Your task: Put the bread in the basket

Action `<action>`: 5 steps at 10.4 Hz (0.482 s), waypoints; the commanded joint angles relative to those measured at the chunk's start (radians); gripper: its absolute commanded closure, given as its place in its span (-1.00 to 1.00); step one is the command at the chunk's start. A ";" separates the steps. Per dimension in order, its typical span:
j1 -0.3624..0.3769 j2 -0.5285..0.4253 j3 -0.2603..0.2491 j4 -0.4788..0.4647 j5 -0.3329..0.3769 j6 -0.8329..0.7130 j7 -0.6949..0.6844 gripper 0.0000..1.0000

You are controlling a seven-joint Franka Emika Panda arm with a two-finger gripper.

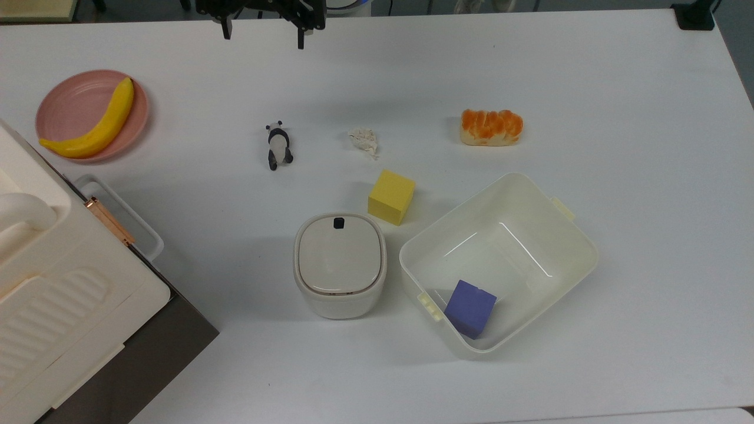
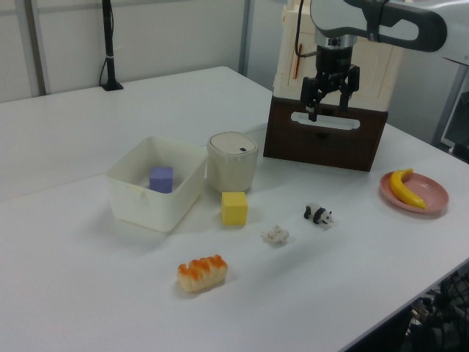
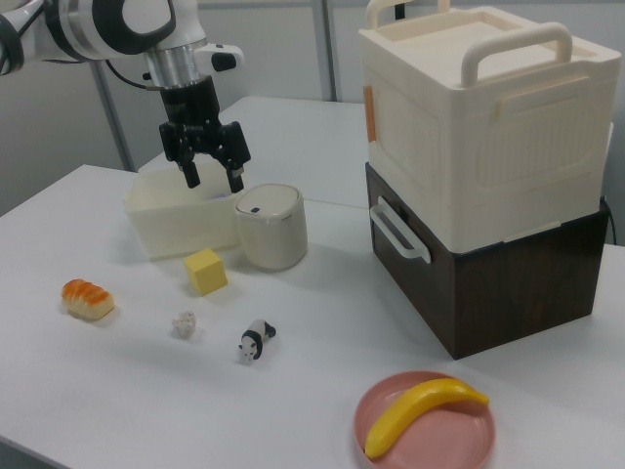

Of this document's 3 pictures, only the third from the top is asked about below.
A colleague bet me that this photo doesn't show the pink plate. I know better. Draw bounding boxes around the pink plate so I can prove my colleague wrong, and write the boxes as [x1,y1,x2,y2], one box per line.
[354,370,498,469]

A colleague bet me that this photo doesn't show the yellow foam cube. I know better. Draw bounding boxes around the yellow foam cube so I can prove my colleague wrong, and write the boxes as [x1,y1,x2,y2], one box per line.
[183,246,229,297]

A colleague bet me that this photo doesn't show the cream round lidded bin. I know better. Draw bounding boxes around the cream round lidded bin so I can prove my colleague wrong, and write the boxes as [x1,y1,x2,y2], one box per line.
[233,183,309,272]

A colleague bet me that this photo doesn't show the white plastic basket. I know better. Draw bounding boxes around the white plastic basket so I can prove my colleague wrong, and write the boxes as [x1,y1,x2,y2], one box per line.
[121,161,246,262]

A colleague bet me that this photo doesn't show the orange toy bread loaf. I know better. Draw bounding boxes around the orange toy bread loaf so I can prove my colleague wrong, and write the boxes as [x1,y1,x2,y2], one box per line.
[61,277,116,321]

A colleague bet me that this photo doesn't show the dark brown wooden box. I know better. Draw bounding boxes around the dark brown wooden box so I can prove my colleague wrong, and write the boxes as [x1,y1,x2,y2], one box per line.
[364,161,611,362]

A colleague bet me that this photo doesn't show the small white crumpled object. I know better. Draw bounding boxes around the small white crumpled object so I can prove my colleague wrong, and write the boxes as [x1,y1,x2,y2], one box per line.
[171,311,197,340]

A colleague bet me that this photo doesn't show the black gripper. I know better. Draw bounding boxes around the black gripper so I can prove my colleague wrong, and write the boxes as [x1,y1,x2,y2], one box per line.
[158,76,253,193]

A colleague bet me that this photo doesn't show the yellow toy banana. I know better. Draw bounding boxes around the yellow toy banana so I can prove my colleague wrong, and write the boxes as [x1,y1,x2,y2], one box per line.
[363,376,490,459]

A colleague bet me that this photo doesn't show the cream plastic storage box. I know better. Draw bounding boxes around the cream plastic storage box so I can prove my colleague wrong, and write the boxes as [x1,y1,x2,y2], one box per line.
[357,0,622,254]

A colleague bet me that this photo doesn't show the black cable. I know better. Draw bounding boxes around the black cable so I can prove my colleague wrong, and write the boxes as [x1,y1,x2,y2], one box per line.
[599,193,617,248]

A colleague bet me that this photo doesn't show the toy panda figure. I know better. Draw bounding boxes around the toy panda figure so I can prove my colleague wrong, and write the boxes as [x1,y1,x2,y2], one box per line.
[237,319,277,365]

